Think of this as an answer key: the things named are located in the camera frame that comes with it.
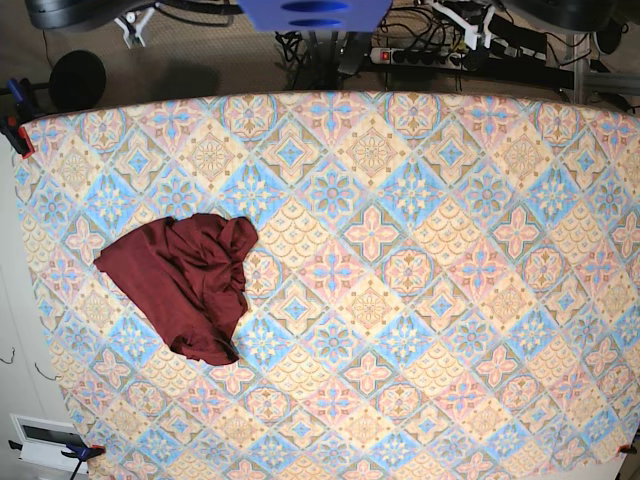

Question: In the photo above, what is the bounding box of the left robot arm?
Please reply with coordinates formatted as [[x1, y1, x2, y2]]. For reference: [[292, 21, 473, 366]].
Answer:
[[422, 0, 617, 50]]

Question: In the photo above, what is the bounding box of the blue plastic mount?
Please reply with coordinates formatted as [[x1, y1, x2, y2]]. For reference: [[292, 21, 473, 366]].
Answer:
[[237, 0, 392, 33]]

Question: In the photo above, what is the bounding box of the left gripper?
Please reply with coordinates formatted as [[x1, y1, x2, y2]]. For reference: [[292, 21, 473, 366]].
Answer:
[[430, 1, 496, 50]]

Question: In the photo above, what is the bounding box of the blue handled clamp lower left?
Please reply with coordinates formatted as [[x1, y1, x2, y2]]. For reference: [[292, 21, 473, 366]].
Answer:
[[7, 438, 106, 480]]

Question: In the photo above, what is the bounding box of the clamp upper left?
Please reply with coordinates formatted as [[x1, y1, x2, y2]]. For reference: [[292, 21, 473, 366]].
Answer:
[[1, 78, 36, 158]]

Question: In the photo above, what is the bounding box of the dark red t-shirt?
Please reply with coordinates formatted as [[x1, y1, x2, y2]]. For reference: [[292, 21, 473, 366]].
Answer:
[[94, 214, 258, 366]]

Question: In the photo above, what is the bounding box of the white wall socket box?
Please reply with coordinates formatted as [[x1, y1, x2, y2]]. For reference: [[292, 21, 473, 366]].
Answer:
[[10, 414, 84, 473]]

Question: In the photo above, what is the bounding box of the patterned colourful tablecloth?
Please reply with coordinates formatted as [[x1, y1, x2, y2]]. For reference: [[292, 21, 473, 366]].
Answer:
[[13, 92, 639, 479]]

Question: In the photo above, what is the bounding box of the black round stool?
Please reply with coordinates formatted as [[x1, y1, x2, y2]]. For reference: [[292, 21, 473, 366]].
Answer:
[[48, 50, 106, 112]]

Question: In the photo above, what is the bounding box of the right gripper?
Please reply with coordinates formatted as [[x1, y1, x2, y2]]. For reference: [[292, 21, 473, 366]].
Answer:
[[114, 5, 155, 48]]

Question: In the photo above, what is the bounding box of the white power strip red switch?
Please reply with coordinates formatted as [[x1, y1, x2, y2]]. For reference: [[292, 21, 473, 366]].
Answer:
[[369, 47, 464, 69]]

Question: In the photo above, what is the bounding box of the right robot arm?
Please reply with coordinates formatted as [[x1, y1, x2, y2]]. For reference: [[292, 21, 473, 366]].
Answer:
[[25, 0, 156, 48]]

